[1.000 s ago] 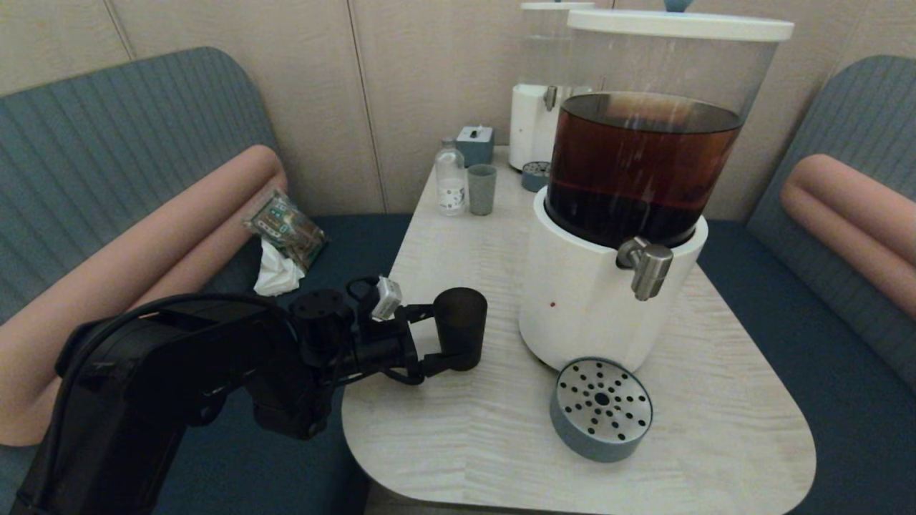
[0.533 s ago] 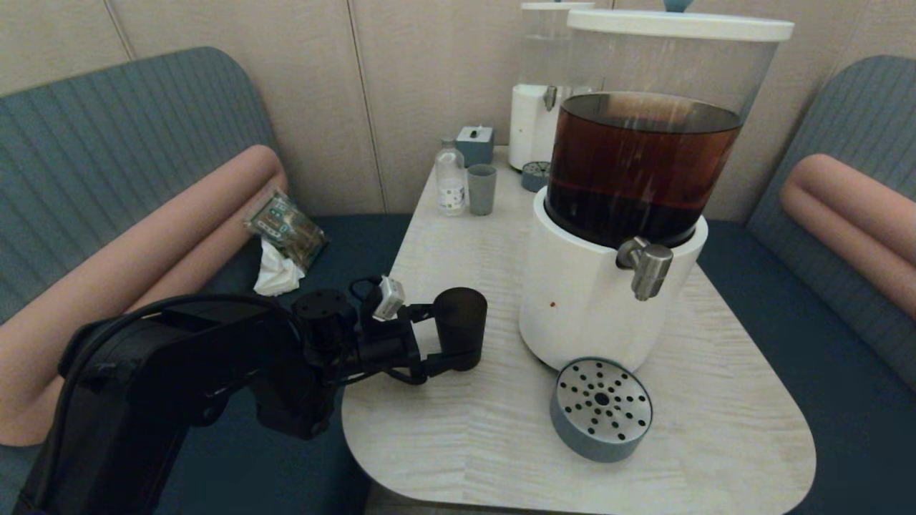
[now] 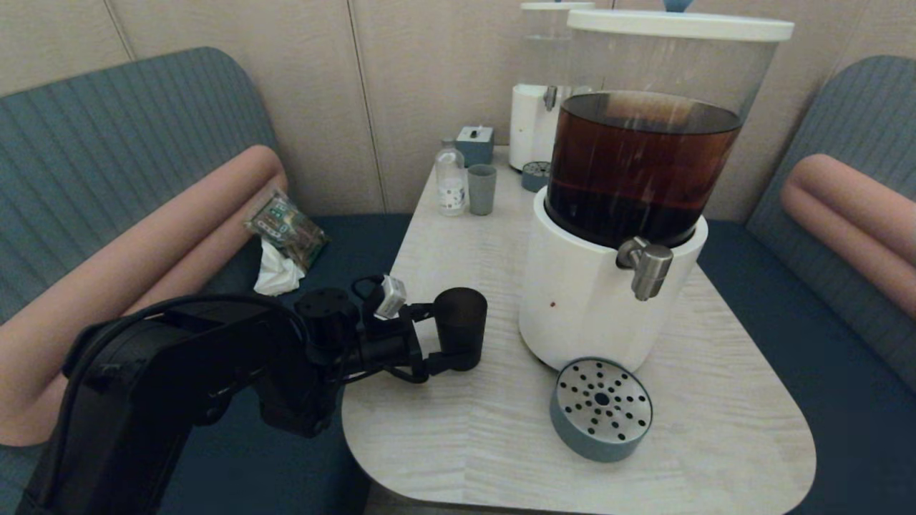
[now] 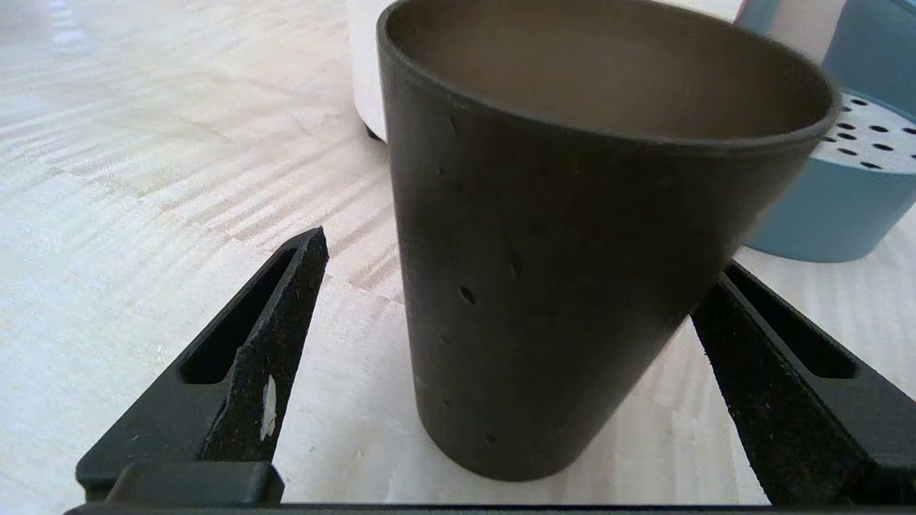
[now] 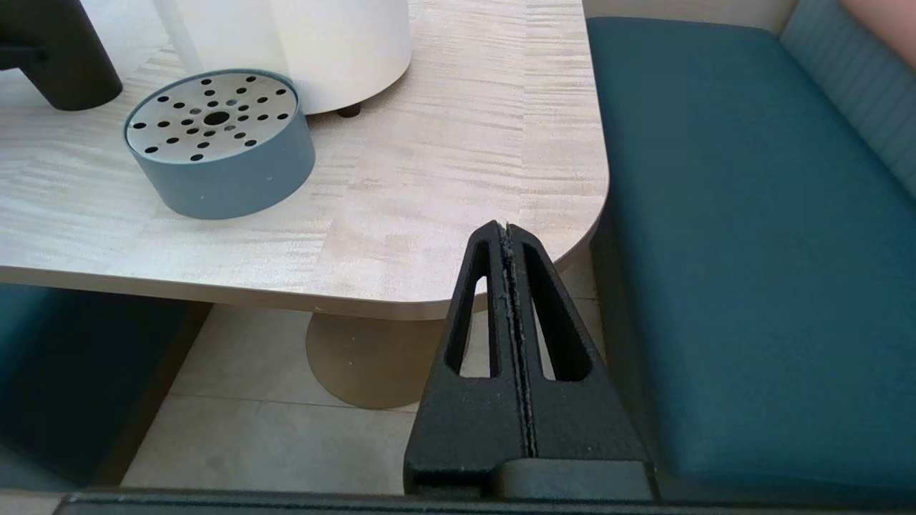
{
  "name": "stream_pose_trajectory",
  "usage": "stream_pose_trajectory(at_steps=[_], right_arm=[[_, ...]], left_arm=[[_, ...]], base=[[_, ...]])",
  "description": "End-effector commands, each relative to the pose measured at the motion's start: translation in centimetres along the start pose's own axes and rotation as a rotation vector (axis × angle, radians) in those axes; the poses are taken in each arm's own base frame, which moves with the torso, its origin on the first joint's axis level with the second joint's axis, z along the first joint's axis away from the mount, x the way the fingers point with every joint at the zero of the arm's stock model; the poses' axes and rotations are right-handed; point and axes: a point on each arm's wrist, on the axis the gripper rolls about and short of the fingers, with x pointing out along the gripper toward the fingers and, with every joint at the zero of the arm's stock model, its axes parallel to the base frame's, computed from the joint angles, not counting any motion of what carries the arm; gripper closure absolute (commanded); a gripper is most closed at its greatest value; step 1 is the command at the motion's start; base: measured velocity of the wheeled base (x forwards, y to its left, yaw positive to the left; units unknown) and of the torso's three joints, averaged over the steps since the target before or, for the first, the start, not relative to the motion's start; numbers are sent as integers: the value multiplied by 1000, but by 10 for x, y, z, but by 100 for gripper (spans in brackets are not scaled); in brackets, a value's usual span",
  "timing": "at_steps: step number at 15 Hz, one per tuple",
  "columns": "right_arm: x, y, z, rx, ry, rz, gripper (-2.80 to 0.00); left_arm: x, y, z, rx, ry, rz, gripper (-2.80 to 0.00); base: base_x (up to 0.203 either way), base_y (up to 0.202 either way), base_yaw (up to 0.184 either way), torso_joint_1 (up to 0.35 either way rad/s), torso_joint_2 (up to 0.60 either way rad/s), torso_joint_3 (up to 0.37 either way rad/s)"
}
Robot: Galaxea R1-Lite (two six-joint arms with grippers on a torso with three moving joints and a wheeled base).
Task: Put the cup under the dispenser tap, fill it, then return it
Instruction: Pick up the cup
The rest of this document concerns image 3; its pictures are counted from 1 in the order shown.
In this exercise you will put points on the blue perforated drip tray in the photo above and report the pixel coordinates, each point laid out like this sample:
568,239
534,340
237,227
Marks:
597,400

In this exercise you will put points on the small blue drip tray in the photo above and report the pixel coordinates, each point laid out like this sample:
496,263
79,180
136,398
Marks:
535,177

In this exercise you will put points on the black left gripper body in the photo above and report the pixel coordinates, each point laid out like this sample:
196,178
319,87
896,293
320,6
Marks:
390,343

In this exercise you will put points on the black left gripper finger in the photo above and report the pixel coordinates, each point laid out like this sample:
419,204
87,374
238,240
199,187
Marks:
421,312
444,363

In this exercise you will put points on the crumpled white tissue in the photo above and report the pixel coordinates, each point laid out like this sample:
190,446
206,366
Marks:
275,275

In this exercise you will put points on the clear plastic water bottle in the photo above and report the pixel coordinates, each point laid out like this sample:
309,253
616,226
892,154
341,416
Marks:
451,186

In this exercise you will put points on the teal upholstered bench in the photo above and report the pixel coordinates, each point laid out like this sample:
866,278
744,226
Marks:
844,400
107,143

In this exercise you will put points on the grey-blue small cup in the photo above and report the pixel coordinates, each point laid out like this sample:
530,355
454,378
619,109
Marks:
481,192

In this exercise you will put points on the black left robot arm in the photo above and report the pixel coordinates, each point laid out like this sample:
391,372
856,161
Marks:
143,400

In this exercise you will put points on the empty white beverage dispenser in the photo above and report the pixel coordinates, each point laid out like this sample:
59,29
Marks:
529,121

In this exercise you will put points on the blue tissue box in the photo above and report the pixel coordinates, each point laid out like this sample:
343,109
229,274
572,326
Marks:
474,146

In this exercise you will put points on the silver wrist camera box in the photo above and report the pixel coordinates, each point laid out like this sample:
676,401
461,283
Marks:
391,297

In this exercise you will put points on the pink bolster cushion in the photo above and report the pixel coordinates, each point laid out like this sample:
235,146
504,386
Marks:
851,214
143,257

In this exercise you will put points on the printed plastic tissue packet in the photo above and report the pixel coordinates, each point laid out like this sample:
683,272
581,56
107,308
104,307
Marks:
286,229

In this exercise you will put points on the large tea beverage dispenser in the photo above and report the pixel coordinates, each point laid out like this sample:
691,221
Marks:
587,300

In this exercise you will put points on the dark grey tall cup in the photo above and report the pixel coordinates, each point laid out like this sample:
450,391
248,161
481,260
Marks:
461,322

